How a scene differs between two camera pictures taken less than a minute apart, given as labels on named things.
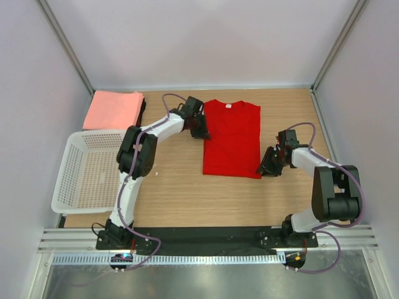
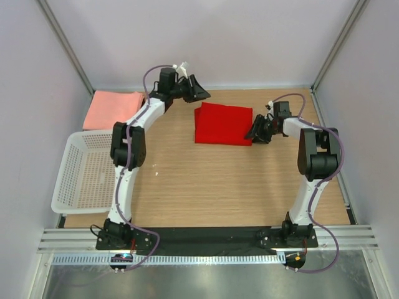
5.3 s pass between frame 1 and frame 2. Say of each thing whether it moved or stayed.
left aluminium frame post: stayed
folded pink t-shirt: stayed
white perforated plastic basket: stayed
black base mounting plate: stayed
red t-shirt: moved
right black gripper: moved
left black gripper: moved
